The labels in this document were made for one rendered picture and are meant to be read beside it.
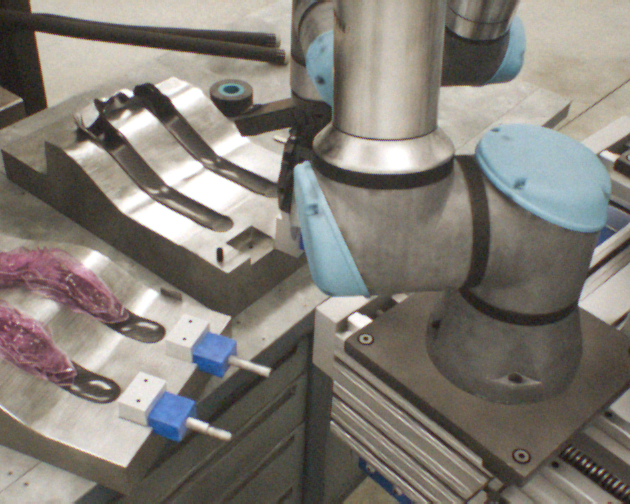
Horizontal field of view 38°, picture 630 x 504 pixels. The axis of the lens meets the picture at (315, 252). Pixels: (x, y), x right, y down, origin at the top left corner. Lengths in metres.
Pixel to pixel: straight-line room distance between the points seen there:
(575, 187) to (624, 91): 2.91
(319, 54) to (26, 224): 0.70
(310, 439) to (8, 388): 0.69
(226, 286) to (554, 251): 0.56
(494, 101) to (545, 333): 1.00
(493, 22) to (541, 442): 0.39
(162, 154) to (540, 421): 0.76
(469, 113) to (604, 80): 1.99
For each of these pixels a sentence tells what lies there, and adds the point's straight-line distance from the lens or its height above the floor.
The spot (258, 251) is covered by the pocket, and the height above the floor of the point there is 0.86.
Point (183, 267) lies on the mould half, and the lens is 1.27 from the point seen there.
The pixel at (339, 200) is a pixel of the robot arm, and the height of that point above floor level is 1.25.
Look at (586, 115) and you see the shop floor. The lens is 3.45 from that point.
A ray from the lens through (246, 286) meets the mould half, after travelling 1.25.
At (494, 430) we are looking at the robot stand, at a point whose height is 1.04.
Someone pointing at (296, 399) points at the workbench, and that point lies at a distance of 1.54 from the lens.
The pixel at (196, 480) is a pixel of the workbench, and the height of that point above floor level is 0.53.
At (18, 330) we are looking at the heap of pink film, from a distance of 1.13.
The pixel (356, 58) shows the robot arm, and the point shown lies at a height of 1.36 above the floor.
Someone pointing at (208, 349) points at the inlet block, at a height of 0.87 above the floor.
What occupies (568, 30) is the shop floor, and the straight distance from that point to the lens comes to 4.04.
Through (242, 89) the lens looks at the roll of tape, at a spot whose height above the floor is 0.83.
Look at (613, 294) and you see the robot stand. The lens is 1.17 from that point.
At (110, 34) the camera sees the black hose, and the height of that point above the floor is 0.90.
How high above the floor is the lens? 1.68
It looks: 40 degrees down
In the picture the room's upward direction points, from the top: 3 degrees clockwise
